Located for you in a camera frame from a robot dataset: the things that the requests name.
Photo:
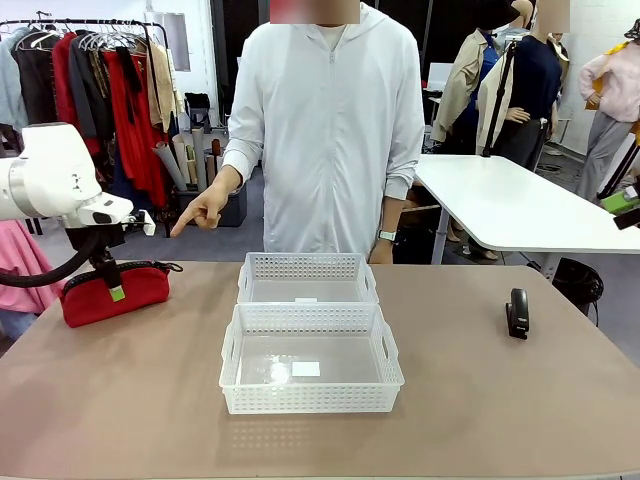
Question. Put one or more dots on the mannequin in pink sweater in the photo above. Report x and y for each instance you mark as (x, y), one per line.
(612, 95)

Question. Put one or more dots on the beige paper roll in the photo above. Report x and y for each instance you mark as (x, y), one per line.
(182, 160)

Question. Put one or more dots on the white background table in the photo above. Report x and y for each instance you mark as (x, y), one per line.
(500, 200)

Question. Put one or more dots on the mannequin in beige coat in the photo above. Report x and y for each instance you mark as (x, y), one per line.
(462, 90)

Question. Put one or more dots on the black stapler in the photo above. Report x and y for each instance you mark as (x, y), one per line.
(518, 315)

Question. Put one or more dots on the grey hanging jacket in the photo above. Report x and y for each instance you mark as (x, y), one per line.
(90, 90)

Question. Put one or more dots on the red zipper pouch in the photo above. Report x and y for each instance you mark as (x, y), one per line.
(125, 305)

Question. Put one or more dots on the person right hand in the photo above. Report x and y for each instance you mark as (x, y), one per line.
(212, 200)

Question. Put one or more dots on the white basket holding pouch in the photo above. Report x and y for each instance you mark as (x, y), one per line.
(310, 400)

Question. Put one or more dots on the black tripod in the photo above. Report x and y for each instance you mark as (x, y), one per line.
(500, 95)

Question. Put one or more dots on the black clothes rack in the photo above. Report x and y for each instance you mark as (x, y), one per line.
(75, 22)

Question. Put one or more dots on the light blue hanging garment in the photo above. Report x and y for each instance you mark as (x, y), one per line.
(10, 75)

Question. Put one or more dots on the white perforated plastic basket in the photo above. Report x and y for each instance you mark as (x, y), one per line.
(305, 265)

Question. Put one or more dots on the person left forearm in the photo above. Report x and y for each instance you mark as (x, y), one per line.
(397, 200)

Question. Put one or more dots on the silver wristwatch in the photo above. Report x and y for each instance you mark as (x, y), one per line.
(386, 235)

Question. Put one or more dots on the person torso white hoodie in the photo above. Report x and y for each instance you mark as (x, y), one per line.
(330, 150)

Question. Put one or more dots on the pink cloth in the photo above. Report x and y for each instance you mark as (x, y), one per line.
(20, 265)

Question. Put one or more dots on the grey paper roll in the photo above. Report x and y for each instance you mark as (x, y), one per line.
(199, 155)

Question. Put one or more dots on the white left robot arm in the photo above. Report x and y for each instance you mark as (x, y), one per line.
(45, 170)

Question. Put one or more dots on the grey storage bin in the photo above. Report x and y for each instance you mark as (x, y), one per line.
(234, 205)

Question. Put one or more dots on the black hanging garment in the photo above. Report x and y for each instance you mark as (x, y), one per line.
(37, 85)

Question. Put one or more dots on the beige hanging garment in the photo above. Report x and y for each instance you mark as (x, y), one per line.
(162, 85)

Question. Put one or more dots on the person left hand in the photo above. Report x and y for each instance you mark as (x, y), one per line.
(382, 252)

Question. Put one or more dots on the red hanging dress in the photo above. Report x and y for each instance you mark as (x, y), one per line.
(132, 150)

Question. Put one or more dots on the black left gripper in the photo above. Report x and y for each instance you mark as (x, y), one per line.
(85, 237)

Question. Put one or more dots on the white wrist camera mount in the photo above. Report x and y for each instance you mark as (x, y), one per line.
(142, 224)

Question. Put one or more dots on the figure in navy top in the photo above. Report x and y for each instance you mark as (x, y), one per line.
(537, 85)

